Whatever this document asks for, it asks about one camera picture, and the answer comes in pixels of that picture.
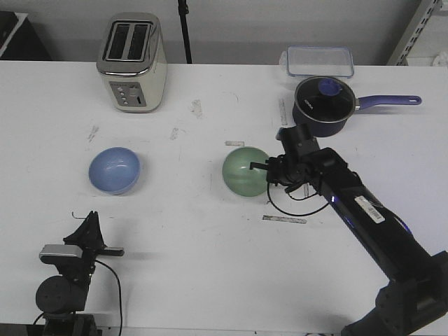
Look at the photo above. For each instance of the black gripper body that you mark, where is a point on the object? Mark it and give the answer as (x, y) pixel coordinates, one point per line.
(80, 271)
(282, 170)

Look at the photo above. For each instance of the blue bowl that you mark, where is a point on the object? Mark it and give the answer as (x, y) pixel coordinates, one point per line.
(115, 170)

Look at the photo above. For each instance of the dark blue saucepan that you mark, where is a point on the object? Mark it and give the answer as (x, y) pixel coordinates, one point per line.
(319, 129)

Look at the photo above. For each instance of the silver two-slot toaster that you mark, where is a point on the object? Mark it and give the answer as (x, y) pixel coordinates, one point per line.
(132, 62)

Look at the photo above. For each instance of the clear plastic food container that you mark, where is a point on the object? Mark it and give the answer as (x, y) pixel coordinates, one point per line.
(301, 61)

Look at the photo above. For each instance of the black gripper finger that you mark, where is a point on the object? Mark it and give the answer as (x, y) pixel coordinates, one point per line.
(257, 165)
(97, 238)
(83, 233)

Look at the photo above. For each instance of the black tripod pole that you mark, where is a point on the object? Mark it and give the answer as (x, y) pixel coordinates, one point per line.
(183, 10)

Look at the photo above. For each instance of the green bowl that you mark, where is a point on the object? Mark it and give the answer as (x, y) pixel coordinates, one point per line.
(239, 177)

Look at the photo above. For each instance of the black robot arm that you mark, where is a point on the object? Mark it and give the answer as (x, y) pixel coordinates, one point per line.
(416, 294)
(62, 297)

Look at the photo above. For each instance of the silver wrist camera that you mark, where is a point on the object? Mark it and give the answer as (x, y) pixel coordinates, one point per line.
(54, 254)

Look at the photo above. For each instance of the glass pot lid blue knob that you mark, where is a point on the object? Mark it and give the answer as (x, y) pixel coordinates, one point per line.
(324, 99)

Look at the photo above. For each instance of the grey metal shelf upright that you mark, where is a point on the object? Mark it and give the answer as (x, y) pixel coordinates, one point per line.
(414, 29)

